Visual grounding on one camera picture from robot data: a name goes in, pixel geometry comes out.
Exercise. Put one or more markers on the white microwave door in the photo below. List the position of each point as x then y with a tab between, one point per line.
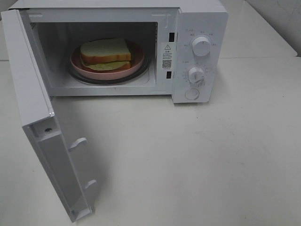
39	122

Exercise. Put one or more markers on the white microwave oven body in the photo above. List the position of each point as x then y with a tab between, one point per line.
63	25

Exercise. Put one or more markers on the pink round plate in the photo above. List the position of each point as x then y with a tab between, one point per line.
138	60

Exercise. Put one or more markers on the white warning sticker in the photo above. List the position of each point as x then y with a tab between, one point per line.
167	54

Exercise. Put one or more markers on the sandwich with lettuce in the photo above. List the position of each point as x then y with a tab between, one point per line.
106	55

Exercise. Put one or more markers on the lower white timer knob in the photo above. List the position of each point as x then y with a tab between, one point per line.
196	75

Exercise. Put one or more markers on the upper white power knob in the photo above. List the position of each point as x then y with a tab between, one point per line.
201	45

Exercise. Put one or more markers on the glass microwave turntable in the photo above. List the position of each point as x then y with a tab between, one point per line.
74	74

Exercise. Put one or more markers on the round white door button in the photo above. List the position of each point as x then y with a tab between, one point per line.
192	94

